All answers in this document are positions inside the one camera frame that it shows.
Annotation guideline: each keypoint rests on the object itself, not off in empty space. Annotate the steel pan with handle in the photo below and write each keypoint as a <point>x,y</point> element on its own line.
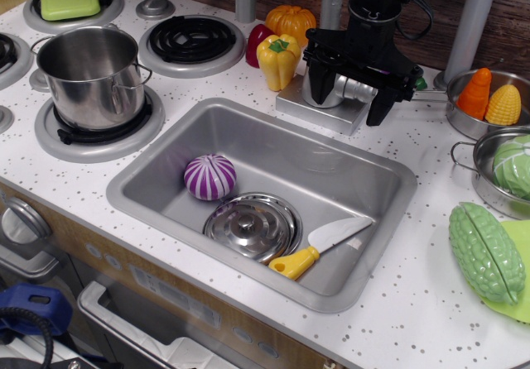
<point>470,126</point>

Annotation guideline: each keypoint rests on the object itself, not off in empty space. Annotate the grey oven dial knob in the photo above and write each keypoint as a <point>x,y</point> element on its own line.
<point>23,226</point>

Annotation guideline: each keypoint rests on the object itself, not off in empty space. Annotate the front stove burner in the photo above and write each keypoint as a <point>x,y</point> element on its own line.
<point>75,145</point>

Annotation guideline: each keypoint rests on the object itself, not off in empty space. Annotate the orange toy carrot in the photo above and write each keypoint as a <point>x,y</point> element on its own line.
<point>474,98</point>

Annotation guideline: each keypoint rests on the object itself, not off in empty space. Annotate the green toy cabbage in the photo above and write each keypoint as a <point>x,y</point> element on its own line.
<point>511,167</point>

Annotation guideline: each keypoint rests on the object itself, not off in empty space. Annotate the green toy bitter gourd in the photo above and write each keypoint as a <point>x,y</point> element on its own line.
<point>486,254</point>

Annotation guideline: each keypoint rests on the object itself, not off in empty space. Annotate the small steel bowl pot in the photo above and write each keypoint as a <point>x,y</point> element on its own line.
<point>483,166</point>

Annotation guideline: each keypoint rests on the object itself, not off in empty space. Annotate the shiny steel pot lid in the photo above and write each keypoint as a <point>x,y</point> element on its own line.
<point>259,226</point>

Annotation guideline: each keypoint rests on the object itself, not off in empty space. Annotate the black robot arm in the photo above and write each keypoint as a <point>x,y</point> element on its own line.
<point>361,62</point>

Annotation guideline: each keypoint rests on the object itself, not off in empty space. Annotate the back left stove burner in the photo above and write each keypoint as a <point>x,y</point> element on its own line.
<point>109,10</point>

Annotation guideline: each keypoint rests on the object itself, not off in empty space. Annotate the silver faucet base block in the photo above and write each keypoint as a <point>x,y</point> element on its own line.
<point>342,110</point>

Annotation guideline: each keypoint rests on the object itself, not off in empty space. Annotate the silver oven door handle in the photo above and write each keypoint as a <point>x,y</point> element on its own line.
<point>180,353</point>

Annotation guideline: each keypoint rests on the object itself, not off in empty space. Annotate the grey vertical pole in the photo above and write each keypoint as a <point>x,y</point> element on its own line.
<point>330,14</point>

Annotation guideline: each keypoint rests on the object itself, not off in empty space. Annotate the blue clamp tool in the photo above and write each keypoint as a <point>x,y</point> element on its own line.
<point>45,302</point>

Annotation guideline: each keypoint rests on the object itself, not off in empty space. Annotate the stainless steel pot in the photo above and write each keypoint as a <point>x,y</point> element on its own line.
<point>94,76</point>

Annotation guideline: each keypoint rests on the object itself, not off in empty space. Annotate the silver toy sink basin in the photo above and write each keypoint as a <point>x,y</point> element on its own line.
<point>285,176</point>

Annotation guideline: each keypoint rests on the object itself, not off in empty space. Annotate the yellow toy bell pepper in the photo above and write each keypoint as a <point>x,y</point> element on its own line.
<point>278,58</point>

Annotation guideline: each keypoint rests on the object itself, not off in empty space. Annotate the grey right support pole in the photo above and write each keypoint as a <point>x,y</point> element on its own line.
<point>472,22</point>

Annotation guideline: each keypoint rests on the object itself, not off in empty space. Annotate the back right stove burner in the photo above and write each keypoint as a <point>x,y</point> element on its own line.
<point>190,47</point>

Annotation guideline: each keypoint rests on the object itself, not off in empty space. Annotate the left edge stove burner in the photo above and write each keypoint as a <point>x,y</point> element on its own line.
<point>16,59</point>

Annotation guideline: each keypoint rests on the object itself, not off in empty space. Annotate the orange toy pumpkin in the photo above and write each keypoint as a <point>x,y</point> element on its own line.
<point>291,20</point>

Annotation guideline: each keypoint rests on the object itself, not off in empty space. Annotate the red toy pepper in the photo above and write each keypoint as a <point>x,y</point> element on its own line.
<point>257,35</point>

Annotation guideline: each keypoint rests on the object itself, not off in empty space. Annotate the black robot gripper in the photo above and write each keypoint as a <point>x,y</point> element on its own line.
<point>366,52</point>

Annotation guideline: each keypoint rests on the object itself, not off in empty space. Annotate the silver stove knob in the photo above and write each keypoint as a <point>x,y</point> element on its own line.
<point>155,9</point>

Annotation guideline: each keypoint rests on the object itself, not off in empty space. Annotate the yellow toy corn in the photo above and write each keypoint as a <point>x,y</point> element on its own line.
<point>505,106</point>

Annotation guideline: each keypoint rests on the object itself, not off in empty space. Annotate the purple white toy onion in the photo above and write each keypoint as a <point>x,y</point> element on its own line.
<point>210,177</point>

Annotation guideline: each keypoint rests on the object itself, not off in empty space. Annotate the toy knife yellow handle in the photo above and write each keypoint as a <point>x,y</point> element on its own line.
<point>320,240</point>

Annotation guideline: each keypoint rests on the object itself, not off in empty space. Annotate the silver faucet lever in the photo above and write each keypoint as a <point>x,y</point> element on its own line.
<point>346,88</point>

